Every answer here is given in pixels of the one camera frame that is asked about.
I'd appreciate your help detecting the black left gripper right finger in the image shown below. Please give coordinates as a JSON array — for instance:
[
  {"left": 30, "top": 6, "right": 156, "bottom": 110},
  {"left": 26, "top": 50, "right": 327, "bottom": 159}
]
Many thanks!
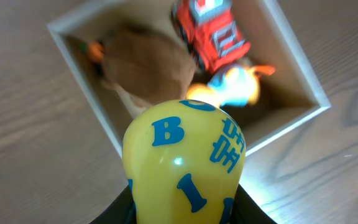
[{"left": 230, "top": 185, "right": 277, "bottom": 224}]

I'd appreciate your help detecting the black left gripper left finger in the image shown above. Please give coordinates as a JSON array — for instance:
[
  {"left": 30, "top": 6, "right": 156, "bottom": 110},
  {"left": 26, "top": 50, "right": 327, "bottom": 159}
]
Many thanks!
[{"left": 89, "top": 186, "right": 135, "bottom": 224}]

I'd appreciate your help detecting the yellow ball with blue letters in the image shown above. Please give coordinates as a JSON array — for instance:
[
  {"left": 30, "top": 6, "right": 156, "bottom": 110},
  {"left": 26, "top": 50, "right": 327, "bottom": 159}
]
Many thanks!
[{"left": 122, "top": 100, "right": 246, "bottom": 224}]

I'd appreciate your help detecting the blue duck toy figure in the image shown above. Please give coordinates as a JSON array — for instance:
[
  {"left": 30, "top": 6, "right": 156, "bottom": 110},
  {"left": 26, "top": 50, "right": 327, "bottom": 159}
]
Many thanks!
[{"left": 186, "top": 64, "right": 275, "bottom": 108}]

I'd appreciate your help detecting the brown plush toy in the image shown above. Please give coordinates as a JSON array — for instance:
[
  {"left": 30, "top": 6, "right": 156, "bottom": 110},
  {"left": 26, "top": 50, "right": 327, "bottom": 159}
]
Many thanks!
[{"left": 80, "top": 26, "right": 197, "bottom": 118}]

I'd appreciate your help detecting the red toy truck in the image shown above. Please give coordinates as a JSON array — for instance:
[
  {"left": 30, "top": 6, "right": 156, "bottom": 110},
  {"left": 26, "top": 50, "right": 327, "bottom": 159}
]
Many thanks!
[{"left": 171, "top": 0, "right": 251, "bottom": 73}]

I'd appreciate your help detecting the white cardboard box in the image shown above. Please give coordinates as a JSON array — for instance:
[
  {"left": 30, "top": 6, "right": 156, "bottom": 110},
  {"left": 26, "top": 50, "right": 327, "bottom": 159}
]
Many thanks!
[{"left": 48, "top": 1, "right": 330, "bottom": 154}]

